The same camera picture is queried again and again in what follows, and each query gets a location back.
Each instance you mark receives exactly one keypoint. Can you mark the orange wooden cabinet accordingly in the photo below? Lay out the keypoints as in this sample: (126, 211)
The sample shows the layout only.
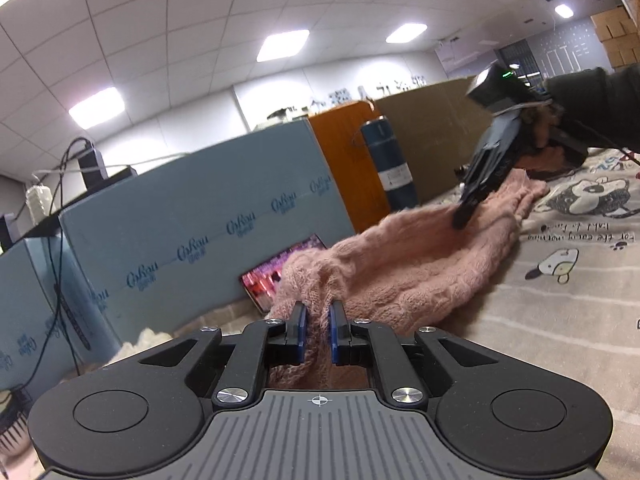
(350, 155)

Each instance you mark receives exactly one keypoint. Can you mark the small blue foam board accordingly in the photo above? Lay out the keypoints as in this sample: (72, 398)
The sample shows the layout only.
(35, 310)

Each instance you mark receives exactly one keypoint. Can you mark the person's right hand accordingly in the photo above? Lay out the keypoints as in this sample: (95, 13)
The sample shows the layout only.
(545, 125)

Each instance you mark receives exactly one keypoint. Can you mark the blue thermos bottle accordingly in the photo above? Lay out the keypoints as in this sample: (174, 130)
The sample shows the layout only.
(390, 160)

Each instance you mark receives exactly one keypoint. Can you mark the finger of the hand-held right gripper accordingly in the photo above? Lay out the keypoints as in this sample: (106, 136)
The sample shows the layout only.
(482, 170)

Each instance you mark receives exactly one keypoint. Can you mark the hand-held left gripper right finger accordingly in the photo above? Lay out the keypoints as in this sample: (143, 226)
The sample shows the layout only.
(332, 334)

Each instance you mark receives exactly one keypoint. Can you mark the pink knitted sweater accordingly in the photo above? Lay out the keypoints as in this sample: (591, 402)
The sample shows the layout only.
(400, 265)

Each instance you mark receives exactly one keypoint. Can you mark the person's right forearm dark sleeve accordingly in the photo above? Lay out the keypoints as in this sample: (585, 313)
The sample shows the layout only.
(597, 105)

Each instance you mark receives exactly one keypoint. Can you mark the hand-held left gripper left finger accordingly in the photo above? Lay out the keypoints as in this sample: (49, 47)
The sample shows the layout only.
(301, 334)

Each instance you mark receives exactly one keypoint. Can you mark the square ceiling light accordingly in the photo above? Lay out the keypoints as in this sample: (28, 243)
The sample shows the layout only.
(282, 45)
(406, 32)
(97, 106)
(564, 10)

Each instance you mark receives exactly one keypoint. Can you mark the cartoon printed bed sheet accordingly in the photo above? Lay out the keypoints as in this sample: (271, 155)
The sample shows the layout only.
(565, 290)

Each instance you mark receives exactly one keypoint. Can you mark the pink patterned flat package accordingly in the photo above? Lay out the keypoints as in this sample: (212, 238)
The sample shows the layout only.
(277, 275)

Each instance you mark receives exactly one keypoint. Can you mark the stack of cardboard boxes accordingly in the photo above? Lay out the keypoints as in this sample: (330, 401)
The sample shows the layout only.
(617, 37)

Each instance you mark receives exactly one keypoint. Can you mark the large blue foam board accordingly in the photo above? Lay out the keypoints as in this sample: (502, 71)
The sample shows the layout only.
(195, 230)

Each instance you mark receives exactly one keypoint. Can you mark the brown cardboard sheet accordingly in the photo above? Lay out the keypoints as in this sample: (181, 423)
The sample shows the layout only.
(435, 135)

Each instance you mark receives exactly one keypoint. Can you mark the white fluffy cloth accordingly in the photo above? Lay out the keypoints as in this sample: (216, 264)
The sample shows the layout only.
(142, 342)

